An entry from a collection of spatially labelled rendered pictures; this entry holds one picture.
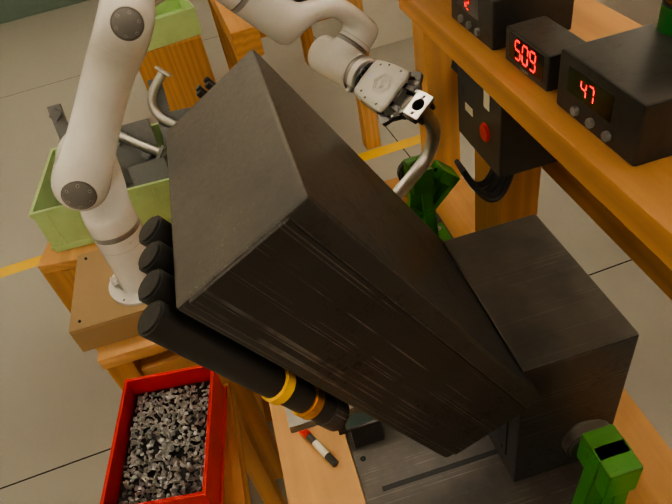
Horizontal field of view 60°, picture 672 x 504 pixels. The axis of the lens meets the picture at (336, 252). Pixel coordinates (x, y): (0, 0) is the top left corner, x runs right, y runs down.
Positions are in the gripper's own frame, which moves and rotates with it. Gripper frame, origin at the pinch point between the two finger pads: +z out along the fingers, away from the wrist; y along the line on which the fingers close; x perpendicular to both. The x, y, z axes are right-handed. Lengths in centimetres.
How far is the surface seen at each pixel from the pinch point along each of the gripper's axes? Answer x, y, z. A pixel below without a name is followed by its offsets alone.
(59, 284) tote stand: 28, -105, -94
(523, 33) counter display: -27.7, 9.0, 24.8
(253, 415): 56, -93, -18
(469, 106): -11.1, 1.8, 15.4
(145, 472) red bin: -3, -93, 3
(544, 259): -1.3, -11.6, 38.8
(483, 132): -12.1, -1.2, 21.1
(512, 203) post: 23.6, -1.9, 18.6
